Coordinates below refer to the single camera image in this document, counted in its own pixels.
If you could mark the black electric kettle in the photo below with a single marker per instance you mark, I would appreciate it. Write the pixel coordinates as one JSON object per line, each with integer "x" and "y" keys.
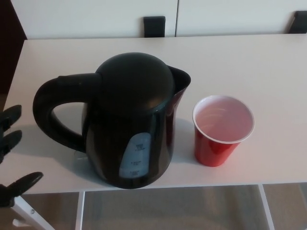
{"x": 129, "y": 107}

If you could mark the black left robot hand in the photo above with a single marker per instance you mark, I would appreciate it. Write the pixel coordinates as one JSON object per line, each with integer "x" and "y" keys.
{"x": 12, "y": 140}

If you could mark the dark brown wooden panel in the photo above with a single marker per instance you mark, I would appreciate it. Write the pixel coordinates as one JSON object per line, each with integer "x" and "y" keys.
{"x": 9, "y": 36}

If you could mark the red plastic cup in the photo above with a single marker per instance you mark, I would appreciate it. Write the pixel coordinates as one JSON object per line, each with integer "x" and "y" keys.
{"x": 211, "y": 151}

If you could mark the grey mesh under-table shelf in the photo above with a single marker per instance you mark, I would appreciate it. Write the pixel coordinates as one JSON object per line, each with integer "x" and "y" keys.
{"x": 168, "y": 208}

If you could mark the white table leg frame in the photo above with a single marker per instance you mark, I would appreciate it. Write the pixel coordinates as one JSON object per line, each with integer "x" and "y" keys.
{"x": 26, "y": 210}

